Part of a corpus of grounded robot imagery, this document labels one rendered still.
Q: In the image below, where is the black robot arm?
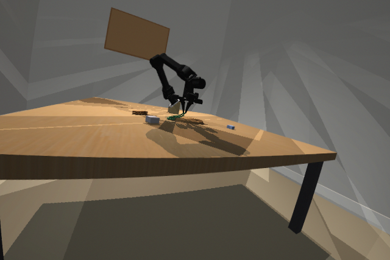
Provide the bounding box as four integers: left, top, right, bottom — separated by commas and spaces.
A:
149, 53, 206, 105

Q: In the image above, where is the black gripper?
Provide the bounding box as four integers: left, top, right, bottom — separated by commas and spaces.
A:
171, 87, 203, 114

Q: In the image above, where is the white cube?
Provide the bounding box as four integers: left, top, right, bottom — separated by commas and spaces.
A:
145, 116, 160, 124

